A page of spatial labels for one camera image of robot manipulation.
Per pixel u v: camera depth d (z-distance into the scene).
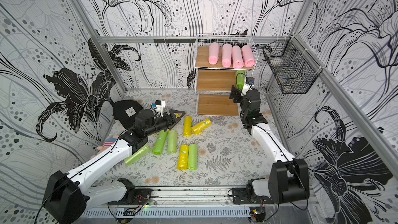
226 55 0.72
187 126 0.95
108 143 0.84
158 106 0.70
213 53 0.75
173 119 0.65
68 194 0.39
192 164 0.80
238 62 0.71
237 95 0.71
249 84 0.66
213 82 0.92
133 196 0.68
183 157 0.82
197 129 0.93
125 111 0.98
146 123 0.59
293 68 0.88
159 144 0.87
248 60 0.72
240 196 0.72
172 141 0.88
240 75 0.86
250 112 0.61
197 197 0.74
